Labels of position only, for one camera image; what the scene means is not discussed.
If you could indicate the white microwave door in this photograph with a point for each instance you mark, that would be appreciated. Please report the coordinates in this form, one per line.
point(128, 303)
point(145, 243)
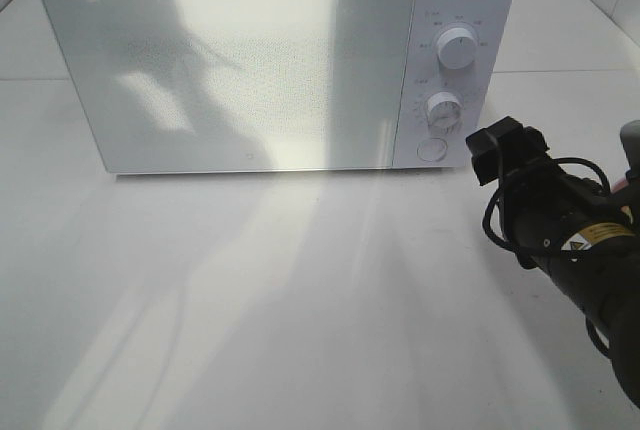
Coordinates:
point(225, 86)

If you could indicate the lower white timer knob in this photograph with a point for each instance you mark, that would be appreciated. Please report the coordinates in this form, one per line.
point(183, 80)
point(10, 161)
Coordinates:
point(443, 110)

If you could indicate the round white door button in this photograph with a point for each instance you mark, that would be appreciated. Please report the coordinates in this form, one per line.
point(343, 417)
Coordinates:
point(432, 149)

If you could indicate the white microwave oven body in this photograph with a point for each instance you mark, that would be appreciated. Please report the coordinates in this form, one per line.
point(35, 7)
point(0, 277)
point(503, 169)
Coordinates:
point(452, 0)

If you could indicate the pink plate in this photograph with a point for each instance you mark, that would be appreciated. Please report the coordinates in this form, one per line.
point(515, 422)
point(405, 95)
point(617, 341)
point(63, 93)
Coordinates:
point(617, 187)

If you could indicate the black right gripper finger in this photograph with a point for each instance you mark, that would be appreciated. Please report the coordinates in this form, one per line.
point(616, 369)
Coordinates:
point(489, 147)
point(532, 146)

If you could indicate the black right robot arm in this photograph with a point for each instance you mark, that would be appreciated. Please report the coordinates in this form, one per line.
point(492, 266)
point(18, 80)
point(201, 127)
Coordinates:
point(600, 272)

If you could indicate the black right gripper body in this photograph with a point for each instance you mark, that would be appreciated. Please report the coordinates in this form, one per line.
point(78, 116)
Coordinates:
point(542, 206)

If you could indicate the upper white power knob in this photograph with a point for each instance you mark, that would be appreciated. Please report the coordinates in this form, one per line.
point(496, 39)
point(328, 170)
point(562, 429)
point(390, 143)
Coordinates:
point(456, 46)

